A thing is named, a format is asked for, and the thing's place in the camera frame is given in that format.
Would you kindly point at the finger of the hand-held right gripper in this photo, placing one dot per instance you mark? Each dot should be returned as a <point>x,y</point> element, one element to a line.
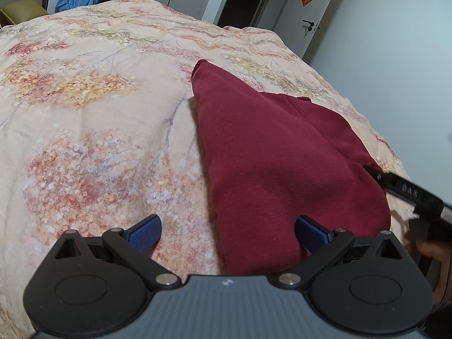
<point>376,176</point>

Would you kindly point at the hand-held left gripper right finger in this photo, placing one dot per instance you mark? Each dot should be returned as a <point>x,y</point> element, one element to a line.
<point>310,233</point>

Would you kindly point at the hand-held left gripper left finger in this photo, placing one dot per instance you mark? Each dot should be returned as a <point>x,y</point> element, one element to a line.
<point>146,233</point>

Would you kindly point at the dark red sweater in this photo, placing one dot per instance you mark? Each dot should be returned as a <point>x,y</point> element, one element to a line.
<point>268,169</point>

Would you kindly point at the person's right hand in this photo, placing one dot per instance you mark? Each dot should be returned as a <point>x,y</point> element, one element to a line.
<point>430,251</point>

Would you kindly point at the floral peach quilt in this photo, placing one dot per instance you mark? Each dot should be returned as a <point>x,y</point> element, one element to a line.
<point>91,141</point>

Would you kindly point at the white room door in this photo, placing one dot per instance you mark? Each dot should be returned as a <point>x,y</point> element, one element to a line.
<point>289,10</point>

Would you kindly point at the yellow pillow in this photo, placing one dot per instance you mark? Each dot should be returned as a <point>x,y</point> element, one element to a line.
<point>23,10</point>

